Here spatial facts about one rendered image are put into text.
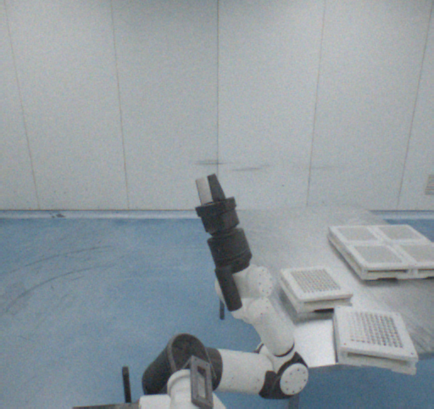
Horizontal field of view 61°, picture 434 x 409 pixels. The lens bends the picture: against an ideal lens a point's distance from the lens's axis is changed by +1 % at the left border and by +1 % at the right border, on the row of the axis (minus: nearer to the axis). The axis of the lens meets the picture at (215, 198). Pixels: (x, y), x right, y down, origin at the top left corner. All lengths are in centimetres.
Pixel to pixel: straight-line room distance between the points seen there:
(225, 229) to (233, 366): 32
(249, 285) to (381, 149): 439
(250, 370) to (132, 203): 420
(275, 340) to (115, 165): 416
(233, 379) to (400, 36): 453
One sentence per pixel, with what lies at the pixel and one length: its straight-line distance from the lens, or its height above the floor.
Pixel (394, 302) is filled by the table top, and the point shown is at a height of 89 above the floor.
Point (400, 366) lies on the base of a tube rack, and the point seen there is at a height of 91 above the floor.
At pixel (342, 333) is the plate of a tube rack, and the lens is 149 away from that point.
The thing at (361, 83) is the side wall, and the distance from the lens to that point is 489.
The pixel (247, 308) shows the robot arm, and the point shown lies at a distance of 93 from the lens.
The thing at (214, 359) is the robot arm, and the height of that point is 125.
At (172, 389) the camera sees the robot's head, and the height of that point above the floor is 137.
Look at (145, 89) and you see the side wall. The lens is 467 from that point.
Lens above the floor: 186
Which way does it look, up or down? 19 degrees down
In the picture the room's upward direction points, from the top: straight up
